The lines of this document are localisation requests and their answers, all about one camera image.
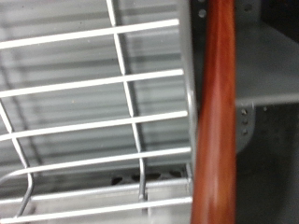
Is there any dark grey cutlery holder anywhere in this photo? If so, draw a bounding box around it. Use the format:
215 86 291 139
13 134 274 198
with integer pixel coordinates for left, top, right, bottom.
177 0 299 224

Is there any metal wire dish rack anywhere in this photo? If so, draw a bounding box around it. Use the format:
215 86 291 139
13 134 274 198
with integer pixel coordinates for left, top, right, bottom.
0 0 200 224

